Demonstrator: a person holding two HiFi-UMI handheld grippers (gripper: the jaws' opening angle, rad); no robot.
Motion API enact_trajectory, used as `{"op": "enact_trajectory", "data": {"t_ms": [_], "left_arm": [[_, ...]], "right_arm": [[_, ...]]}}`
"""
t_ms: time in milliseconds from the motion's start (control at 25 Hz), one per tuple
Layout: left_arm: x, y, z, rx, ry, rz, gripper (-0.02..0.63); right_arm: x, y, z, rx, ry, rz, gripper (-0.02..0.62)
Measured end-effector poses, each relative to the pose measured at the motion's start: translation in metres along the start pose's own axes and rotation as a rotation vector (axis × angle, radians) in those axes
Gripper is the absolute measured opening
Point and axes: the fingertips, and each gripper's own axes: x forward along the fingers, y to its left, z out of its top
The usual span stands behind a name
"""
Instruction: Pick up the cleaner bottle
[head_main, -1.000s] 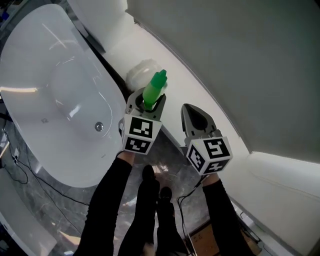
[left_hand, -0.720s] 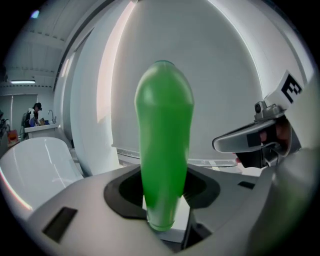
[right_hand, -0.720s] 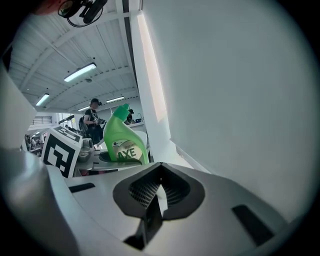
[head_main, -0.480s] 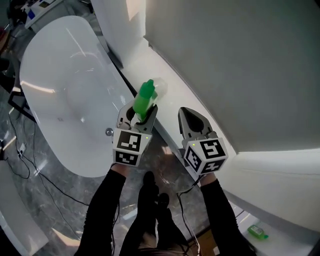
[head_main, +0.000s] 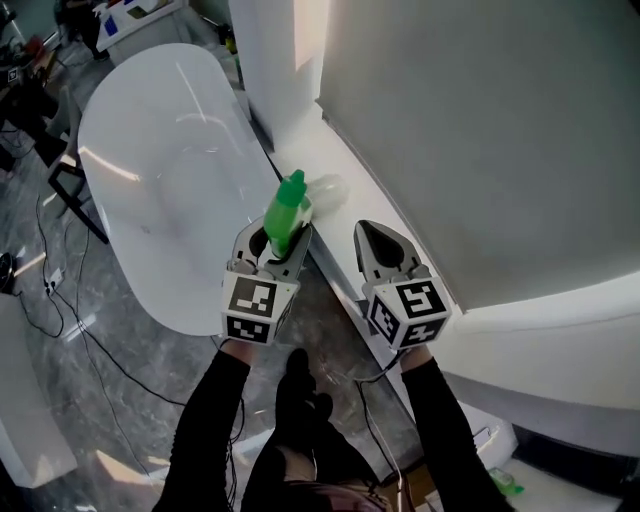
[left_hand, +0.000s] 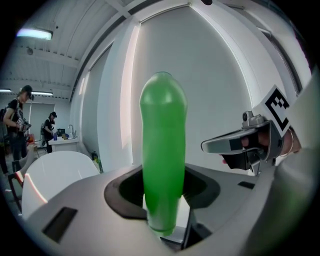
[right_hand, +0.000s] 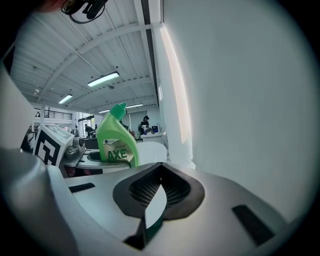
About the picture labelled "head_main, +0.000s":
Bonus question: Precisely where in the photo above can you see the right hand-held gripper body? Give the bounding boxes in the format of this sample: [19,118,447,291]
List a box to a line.
[360,263,454,352]

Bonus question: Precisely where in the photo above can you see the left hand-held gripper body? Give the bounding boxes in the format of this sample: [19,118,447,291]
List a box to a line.
[220,252,301,347]

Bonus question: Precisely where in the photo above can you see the green cleaner bottle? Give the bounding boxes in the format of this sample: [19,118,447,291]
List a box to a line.
[262,168,314,259]

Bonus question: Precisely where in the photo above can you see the person's right forearm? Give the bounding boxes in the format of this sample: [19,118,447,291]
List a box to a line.
[396,343,517,512]

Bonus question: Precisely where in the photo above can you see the person's left forearm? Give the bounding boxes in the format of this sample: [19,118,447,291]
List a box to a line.
[158,337,257,512]

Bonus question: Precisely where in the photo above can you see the white bathtub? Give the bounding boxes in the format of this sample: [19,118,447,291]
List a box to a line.
[76,42,285,338]

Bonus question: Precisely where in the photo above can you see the person's legs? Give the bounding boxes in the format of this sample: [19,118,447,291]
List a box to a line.
[239,347,384,512]

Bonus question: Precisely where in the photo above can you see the cardboard box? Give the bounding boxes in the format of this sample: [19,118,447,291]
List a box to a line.
[378,462,444,512]

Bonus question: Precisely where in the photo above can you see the black round device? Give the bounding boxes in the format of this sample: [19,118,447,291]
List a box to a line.
[0,251,19,294]

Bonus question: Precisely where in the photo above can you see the white shelf unit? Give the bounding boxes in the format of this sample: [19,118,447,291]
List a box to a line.
[95,0,194,53]

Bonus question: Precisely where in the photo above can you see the cluttered dark desk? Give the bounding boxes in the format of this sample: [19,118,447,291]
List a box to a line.
[0,9,64,174]

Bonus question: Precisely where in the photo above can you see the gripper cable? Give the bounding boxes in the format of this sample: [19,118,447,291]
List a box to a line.
[352,349,407,484]

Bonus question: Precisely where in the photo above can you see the black floor cable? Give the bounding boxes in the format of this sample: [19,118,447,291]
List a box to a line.
[9,194,189,481]

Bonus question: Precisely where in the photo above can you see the black frame chair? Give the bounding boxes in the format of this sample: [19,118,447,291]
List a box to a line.
[46,84,110,246]

